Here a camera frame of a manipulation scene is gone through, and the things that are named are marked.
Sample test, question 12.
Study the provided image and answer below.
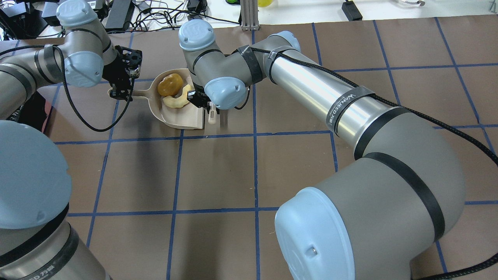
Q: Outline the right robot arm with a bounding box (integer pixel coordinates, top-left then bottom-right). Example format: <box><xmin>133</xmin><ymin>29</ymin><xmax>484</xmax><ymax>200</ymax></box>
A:
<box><xmin>178</xmin><ymin>19</ymin><xmax>497</xmax><ymax>280</ymax></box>

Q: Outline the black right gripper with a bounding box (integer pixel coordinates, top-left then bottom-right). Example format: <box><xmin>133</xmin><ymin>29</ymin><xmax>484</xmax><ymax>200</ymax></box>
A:
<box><xmin>187</xmin><ymin>84</ymin><xmax>211</xmax><ymax>112</ymax></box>

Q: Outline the pale apple slice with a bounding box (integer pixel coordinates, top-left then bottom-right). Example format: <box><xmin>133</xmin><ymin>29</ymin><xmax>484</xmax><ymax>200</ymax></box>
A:
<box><xmin>162</xmin><ymin>84</ymin><xmax>192</xmax><ymax>109</ymax></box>

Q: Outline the aluminium frame post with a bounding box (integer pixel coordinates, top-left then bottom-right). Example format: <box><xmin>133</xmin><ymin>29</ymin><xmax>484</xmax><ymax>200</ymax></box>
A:
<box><xmin>240</xmin><ymin>0</ymin><xmax>260</xmax><ymax>31</ymax></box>

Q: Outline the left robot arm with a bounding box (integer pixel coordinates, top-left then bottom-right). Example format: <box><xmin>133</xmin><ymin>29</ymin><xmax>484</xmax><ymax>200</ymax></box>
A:
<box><xmin>0</xmin><ymin>0</ymin><xmax>141</xmax><ymax>280</ymax></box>

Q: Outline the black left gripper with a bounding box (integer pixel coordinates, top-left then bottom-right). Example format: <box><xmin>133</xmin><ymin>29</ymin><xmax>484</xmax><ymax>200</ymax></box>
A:
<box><xmin>102</xmin><ymin>46</ymin><xmax>143</xmax><ymax>101</ymax></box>

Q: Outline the black power brick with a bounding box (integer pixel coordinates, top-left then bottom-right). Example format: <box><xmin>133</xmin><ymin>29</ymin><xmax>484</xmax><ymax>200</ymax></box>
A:
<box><xmin>105</xmin><ymin>0</ymin><xmax>135</xmax><ymax>32</ymax></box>

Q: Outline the black power adapter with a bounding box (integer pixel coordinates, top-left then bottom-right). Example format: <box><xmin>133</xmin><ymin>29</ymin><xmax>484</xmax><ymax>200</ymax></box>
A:
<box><xmin>341</xmin><ymin>0</ymin><xmax>363</xmax><ymax>21</ymax></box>

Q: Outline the beige hand brush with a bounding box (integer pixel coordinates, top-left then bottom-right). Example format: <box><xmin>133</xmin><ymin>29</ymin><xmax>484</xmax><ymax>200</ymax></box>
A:
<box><xmin>208</xmin><ymin>101</ymin><xmax>229</xmax><ymax>129</ymax></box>

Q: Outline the brown potato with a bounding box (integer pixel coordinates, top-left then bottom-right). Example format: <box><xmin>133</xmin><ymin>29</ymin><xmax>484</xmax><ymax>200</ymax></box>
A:
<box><xmin>157</xmin><ymin>73</ymin><xmax>184</xmax><ymax>97</ymax></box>

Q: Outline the beige plastic dustpan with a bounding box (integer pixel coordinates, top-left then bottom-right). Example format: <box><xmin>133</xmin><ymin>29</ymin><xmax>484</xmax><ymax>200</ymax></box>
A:
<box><xmin>132</xmin><ymin>68</ymin><xmax>205</xmax><ymax>130</ymax></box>

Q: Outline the black bag lined bin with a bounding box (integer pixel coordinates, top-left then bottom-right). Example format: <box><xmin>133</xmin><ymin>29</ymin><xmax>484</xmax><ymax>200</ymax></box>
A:
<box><xmin>6</xmin><ymin>91</ymin><xmax>52</xmax><ymax>134</ymax></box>

